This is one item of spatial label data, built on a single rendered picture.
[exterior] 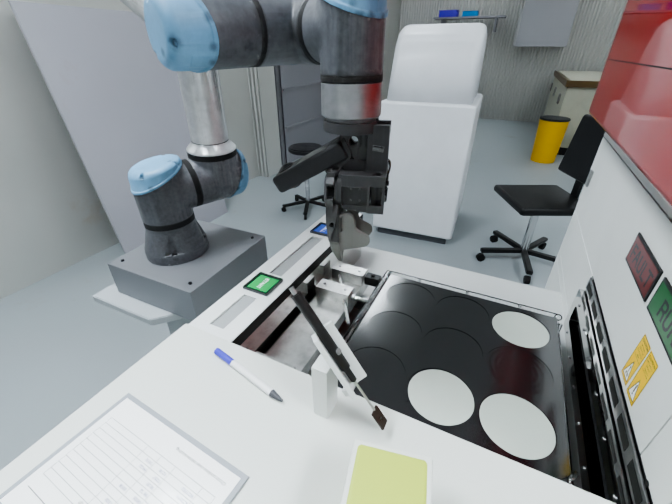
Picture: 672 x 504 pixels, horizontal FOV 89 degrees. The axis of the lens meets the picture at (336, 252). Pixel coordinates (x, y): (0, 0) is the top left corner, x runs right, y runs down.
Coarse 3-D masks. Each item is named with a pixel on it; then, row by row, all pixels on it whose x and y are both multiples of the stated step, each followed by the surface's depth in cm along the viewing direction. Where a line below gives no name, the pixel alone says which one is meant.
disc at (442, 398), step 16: (416, 384) 55; (432, 384) 55; (448, 384) 55; (464, 384) 55; (416, 400) 52; (432, 400) 52; (448, 400) 52; (464, 400) 52; (432, 416) 50; (448, 416) 50; (464, 416) 50
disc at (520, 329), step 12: (504, 312) 70; (516, 312) 70; (492, 324) 67; (504, 324) 67; (516, 324) 67; (528, 324) 67; (540, 324) 67; (504, 336) 64; (516, 336) 64; (528, 336) 64; (540, 336) 64
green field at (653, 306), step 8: (664, 288) 41; (656, 296) 42; (664, 296) 40; (656, 304) 41; (664, 304) 40; (656, 312) 41; (664, 312) 39; (656, 320) 41; (664, 320) 39; (664, 328) 39; (664, 336) 38
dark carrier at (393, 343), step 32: (384, 288) 76; (416, 288) 77; (384, 320) 68; (416, 320) 67; (448, 320) 68; (480, 320) 68; (544, 320) 67; (352, 352) 60; (384, 352) 60; (416, 352) 60; (448, 352) 60; (480, 352) 60; (512, 352) 60; (544, 352) 60; (384, 384) 55; (480, 384) 55; (512, 384) 55; (544, 384) 55; (416, 416) 50
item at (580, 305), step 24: (576, 312) 70; (576, 336) 68; (576, 360) 62; (600, 360) 53; (576, 384) 58; (600, 384) 50; (576, 408) 55; (600, 408) 47; (576, 432) 53; (600, 432) 45; (600, 480) 45; (624, 480) 39
